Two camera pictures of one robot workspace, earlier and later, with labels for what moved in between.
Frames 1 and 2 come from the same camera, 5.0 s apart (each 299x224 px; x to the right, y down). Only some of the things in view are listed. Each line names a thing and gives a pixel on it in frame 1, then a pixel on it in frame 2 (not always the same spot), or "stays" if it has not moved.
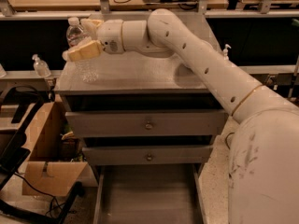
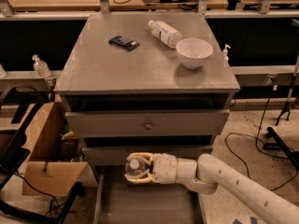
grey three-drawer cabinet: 149,125 stays
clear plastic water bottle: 85,70 to 135,167
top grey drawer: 147,123 stays
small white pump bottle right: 225,51 stays
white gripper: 110,35 to 164,168
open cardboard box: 55,158 stays
